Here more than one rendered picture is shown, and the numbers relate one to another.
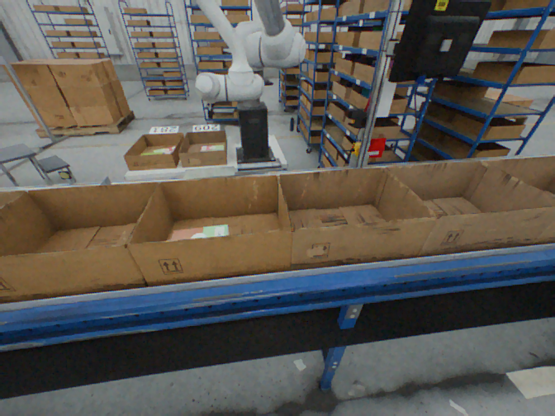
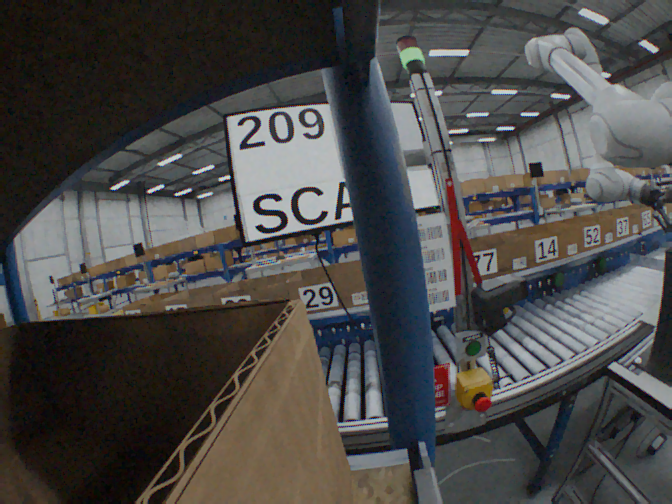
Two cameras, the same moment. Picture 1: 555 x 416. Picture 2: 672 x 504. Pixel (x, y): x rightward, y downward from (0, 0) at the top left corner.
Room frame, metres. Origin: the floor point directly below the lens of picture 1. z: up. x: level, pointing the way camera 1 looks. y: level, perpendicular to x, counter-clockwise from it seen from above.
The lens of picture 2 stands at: (1.93, -0.66, 1.26)
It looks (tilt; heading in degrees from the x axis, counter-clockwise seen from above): 6 degrees down; 193
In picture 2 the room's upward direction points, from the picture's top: 11 degrees counter-clockwise
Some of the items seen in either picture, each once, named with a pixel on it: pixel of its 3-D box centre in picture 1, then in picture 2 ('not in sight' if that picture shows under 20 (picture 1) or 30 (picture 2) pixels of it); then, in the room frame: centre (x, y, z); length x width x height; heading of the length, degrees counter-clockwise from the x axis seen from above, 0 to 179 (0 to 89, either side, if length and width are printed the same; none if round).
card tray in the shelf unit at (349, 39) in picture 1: (362, 39); not in sight; (2.54, -0.74, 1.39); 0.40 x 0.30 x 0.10; 5
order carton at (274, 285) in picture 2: not in sight; (261, 297); (0.76, -1.38, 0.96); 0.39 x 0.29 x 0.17; 97
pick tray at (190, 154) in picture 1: (206, 147); not in sight; (1.56, 0.50, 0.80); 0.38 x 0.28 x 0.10; 10
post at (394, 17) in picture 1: (372, 106); (462, 274); (1.38, -0.53, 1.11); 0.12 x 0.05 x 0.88; 98
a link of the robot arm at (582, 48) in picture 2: not in sight; (579, 48); (1.14, 0.28, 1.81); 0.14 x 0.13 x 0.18; 68
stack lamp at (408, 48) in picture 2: not in sight; (410, 53); (1.38, -0.53, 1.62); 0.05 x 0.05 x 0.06
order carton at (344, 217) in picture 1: (342, 214); (484, 256); (0.60, -0.21, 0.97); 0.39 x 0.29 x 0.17; 98
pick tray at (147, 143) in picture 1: (158, 149); not in sight; (1.51, 0.80, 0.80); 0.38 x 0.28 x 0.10; 8
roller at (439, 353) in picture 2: not in sight; (443, 361); (1.11, -0.55, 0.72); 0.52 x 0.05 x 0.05; 8
